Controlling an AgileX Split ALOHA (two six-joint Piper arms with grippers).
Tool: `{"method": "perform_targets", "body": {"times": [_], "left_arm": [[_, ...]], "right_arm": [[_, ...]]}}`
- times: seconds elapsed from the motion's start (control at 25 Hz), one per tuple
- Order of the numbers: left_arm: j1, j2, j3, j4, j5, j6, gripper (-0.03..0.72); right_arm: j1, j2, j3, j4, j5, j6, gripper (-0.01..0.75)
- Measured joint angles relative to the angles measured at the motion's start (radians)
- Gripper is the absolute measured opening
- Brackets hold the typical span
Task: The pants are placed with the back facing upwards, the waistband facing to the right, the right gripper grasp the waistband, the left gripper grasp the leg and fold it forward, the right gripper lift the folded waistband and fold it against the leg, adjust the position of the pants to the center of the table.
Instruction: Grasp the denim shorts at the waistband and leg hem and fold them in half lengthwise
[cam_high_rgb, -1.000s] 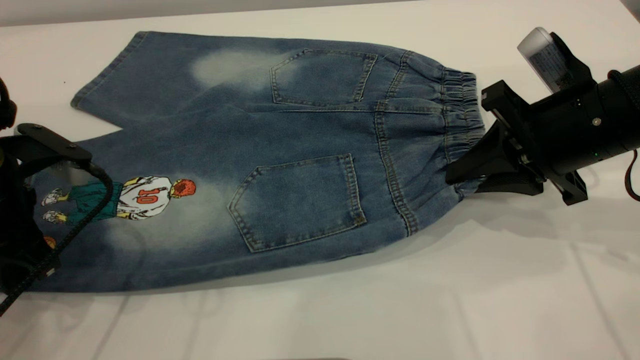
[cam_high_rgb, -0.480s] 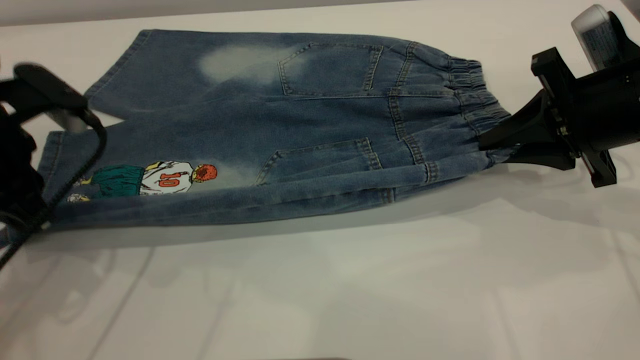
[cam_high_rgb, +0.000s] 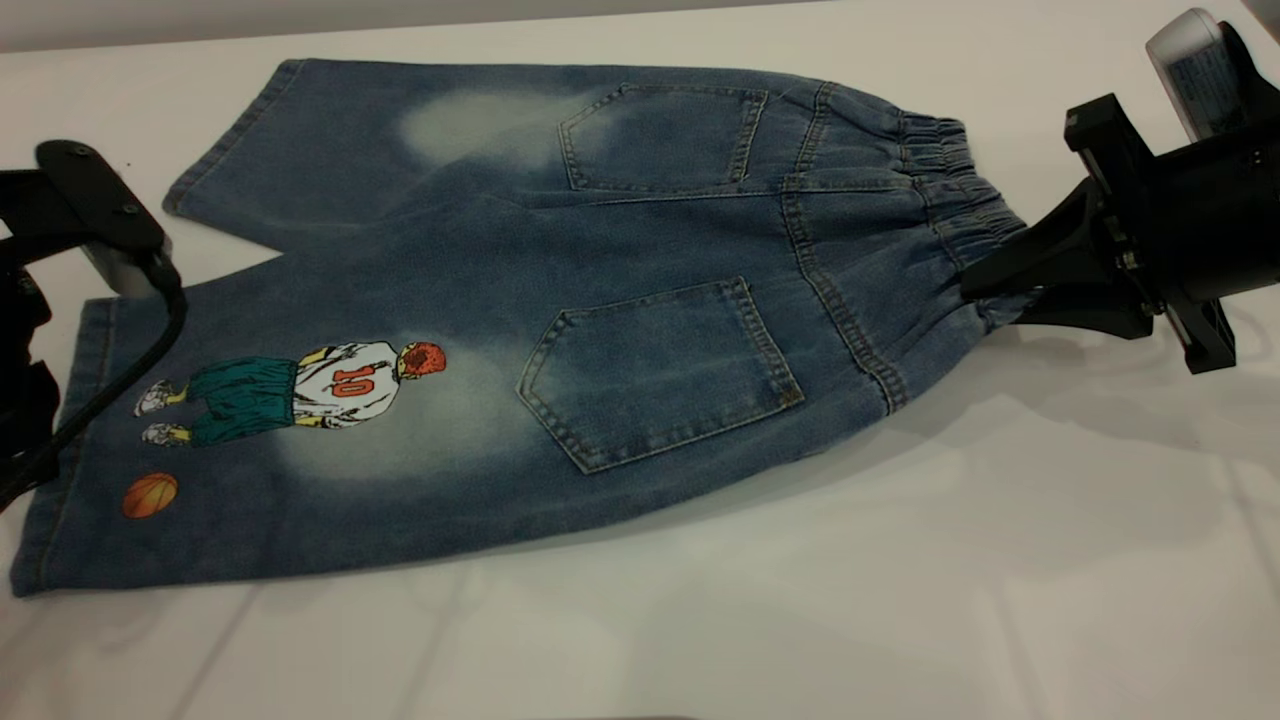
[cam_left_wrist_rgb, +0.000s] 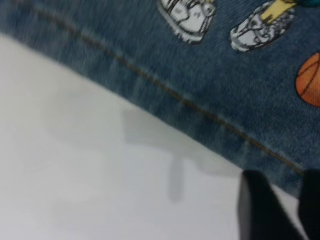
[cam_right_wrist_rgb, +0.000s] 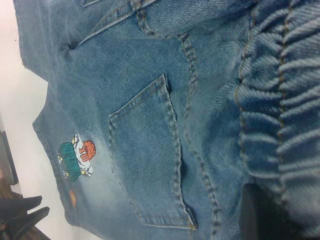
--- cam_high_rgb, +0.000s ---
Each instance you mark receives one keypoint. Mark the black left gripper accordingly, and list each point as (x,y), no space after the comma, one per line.
(22,400)

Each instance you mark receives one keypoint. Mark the blue denim shorts with print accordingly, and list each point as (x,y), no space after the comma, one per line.
(600,250)

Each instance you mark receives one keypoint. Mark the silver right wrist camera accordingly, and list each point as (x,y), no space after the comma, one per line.
(1195,75)

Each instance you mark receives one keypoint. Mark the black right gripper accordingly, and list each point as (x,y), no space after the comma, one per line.
(1220,220)

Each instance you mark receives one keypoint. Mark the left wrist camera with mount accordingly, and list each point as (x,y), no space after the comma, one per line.
(100,200)

